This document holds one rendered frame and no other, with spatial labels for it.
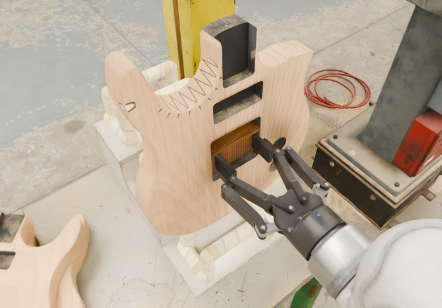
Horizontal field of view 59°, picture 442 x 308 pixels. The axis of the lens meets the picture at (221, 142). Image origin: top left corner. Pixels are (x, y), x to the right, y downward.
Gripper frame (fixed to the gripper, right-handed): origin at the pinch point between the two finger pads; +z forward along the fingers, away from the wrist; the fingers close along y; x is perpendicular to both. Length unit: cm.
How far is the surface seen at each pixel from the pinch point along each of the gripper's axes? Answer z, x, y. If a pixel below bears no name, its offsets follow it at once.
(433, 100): 15, -60, 114
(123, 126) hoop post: 29.6, -13.2, -9.2
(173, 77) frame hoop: 37.4, -12.9, 8.5
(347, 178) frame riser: 29, -115, 97
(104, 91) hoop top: 38.3, -9.2, -8.8
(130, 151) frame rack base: 28.2, -20.0, -9.6
